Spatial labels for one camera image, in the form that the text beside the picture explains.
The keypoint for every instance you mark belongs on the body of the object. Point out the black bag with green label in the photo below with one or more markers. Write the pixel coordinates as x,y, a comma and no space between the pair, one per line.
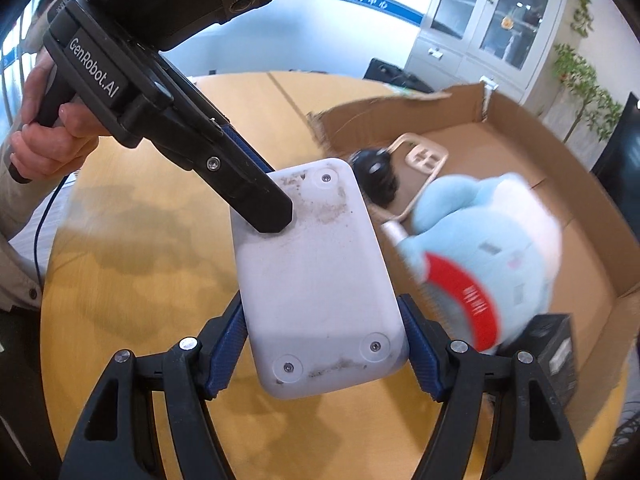
387,73

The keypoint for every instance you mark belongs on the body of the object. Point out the grey glass door cabinet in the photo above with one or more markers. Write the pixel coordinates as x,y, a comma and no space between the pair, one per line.
507,45

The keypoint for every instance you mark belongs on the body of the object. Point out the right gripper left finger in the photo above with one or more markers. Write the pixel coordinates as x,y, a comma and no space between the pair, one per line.
115,436

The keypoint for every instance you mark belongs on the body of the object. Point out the brown cardboard box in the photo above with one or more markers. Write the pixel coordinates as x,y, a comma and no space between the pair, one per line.
488,136

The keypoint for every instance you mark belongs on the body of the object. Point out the white earbuds case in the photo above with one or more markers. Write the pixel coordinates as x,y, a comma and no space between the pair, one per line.
394,232

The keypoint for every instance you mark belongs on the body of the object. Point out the black product box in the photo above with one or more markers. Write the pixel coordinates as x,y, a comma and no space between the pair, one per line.
549,339

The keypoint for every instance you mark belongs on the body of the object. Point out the black rounded plastic object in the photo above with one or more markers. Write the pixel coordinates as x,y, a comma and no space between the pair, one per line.
374,173

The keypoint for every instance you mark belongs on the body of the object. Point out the black monitor screen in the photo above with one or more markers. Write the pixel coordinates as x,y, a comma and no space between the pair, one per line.
618,167

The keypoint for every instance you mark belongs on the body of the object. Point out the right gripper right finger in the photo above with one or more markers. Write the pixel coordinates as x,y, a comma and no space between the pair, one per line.
530,435

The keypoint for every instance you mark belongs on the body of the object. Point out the blue white plush toy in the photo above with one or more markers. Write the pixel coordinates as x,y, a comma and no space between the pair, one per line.
488,252

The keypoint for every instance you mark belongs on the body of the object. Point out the left beige jacket sleeve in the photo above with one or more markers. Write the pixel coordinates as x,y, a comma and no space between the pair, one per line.
20,287

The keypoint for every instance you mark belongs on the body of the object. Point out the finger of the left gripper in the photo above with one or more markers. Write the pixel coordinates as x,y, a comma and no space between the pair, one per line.
248,190
247,148

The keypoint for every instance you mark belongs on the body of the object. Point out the white folding phone stand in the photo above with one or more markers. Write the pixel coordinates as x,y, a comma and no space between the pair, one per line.
320,310

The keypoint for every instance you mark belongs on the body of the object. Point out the small potted plant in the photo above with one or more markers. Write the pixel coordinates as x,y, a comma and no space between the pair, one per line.
578,77

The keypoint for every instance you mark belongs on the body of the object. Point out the white clear phone case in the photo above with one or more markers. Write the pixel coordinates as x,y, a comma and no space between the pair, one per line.
416,162

